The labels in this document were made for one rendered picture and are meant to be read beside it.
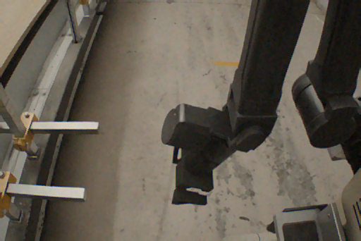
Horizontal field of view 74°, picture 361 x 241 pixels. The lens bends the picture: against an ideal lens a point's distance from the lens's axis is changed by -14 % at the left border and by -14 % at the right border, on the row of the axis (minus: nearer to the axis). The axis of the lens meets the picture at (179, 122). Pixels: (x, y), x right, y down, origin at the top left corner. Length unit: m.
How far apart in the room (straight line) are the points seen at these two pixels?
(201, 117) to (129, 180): 1.35
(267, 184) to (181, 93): 0.96
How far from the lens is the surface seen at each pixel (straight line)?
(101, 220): 1.65
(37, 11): 1.56
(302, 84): 0.45
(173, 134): 0.40
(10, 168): 1.22
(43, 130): 0.98
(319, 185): 1.95
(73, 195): 0.78
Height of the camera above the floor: 1.52
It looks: 51 degrees down
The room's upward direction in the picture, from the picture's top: 3 degrees clockwise
